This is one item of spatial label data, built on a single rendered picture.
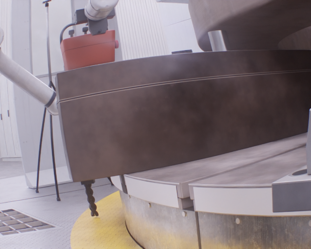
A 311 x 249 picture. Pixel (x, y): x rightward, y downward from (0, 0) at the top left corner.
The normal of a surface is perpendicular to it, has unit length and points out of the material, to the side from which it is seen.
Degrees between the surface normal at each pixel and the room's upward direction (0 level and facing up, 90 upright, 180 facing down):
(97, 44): 97
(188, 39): 90
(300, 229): 90
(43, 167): 90
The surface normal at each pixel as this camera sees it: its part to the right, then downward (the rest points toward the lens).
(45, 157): 0.55, -0.07
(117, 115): 0.24, -0.01
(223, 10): -0.96, 0.17
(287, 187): -0.79, 0.15
